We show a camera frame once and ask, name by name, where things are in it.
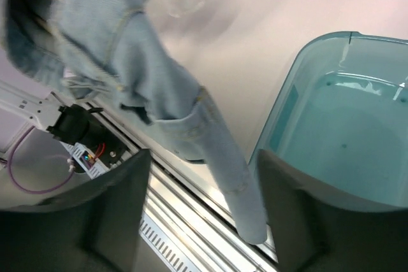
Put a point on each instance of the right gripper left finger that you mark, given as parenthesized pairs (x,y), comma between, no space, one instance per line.
(92,227)

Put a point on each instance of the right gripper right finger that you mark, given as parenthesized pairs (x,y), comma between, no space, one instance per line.
(317,227)

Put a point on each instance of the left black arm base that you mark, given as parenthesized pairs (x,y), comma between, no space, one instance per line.
(102,145)

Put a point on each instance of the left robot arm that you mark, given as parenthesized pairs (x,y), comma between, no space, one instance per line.
(69,124)

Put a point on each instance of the teal plastic bin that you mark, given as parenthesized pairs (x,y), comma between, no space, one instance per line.
(341,117)

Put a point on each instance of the aluminium mounting rail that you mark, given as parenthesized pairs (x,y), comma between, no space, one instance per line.
(185,198)

